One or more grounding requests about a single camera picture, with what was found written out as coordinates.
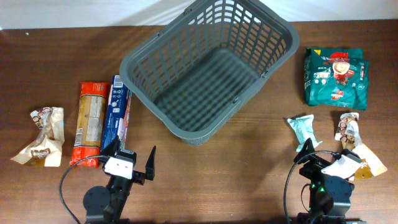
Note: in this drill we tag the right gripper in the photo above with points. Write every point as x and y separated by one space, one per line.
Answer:
316 165

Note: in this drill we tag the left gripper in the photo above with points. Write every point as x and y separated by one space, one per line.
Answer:
140 177

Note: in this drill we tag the mint green snack packet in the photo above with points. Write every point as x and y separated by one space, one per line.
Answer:
303 128

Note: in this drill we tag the beige snack bag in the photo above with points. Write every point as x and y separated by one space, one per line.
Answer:
348 133
46 149

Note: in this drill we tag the orange biscuit pack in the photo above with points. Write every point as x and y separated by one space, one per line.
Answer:
88 137

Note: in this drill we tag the green coffee bag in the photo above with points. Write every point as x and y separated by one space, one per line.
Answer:
336 77

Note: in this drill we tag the grey plastic basket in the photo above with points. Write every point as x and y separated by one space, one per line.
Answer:
200 69

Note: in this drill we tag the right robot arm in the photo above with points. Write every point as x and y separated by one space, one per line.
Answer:
329 194

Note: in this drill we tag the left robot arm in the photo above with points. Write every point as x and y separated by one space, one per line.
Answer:
106 204

